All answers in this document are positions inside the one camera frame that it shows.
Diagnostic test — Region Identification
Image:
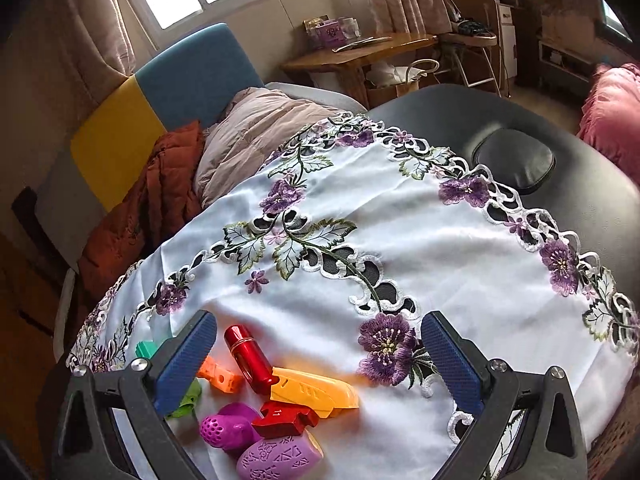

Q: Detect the black face-hole cushion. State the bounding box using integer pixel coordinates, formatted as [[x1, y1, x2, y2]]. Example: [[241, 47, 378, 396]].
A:
[[472, 132, 556, 188]]

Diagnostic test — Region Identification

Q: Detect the white folding chair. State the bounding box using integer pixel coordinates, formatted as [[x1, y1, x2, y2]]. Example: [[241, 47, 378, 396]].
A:
[[440, 30, 501, 93]]

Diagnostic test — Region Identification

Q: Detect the white bag with handle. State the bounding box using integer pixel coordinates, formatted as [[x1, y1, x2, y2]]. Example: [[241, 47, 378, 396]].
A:
[[367, 57, 441, 92]]

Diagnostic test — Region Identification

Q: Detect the white shelf unit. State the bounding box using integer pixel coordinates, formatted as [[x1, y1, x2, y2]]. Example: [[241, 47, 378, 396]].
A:
[[537, 37, 608, 98]]

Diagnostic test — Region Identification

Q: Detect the orange plastic block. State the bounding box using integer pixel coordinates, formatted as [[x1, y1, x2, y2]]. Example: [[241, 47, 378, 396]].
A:
[[196, 355, 246, 395]]

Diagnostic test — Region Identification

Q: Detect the teal plastic funnel piece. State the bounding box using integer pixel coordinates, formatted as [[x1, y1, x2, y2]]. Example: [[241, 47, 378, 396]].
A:
[[135, 340, 168, 361]]

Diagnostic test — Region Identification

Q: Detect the rust-brown quilted jacket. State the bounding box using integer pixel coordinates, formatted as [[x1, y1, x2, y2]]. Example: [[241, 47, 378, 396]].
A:
[[77, 120, 206, 301]]

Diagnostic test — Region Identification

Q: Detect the red plastic block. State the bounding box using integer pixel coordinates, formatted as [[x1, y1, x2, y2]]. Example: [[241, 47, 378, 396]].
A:
[[251, 400, 321, 438]]

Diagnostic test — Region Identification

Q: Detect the purple gift box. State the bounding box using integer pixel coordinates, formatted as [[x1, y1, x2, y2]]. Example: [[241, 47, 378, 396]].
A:
[[305, 16, 361, 51]]

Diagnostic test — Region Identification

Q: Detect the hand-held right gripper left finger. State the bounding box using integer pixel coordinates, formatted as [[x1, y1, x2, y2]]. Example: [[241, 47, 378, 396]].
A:
[[50, 309, 218, 480]]

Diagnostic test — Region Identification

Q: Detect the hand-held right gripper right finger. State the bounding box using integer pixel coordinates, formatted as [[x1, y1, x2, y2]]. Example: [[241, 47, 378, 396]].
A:
[[420, 310, 588, 480]]

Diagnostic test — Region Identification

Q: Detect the wooden desk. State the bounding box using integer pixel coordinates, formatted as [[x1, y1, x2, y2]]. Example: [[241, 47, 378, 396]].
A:
[[280, 32, 438, 111]]

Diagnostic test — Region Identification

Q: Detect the grey yellow blue headboard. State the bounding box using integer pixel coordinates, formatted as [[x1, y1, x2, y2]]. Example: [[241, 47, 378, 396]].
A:
[[37, 22, 266, 216]]

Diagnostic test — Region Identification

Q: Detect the white floral embroidered tablecloth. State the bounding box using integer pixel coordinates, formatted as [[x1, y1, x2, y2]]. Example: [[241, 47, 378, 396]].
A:
[[65, 112, 640, 480]]

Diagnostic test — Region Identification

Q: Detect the lilac patterned oval piece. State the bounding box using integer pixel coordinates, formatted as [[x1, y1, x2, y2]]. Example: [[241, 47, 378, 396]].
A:
[[236, 432, 325, 480]]

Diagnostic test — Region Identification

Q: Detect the magenta perforated cap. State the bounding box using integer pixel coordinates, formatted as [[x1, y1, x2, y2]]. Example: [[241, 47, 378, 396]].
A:
[[200, 402, 263, 457]]

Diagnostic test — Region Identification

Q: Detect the woven rattan chair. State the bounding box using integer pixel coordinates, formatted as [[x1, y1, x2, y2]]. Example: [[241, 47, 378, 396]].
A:
[[587, 400, 640, 480]]

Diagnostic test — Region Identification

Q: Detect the lime green plastic piece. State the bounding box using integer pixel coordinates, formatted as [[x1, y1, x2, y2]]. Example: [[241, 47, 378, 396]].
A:
[[167, 379, 203, 420]]

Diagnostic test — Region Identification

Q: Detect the yellow plastic shell piece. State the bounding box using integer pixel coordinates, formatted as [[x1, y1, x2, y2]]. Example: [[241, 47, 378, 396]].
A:
[[270, 366, 361, 418]]

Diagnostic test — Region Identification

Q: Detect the pink blanket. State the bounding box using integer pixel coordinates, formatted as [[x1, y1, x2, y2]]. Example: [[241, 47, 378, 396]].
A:
[[577, 64, 640, 186]]

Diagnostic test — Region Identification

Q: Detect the red metallic cylinder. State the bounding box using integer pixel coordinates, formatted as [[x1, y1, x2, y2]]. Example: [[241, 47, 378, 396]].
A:
[[223, 325, 281, 395]]

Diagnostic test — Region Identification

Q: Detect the pale pink duvet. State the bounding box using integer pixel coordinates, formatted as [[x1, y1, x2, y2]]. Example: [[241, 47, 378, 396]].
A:
[[192, 86, 361, 211]]

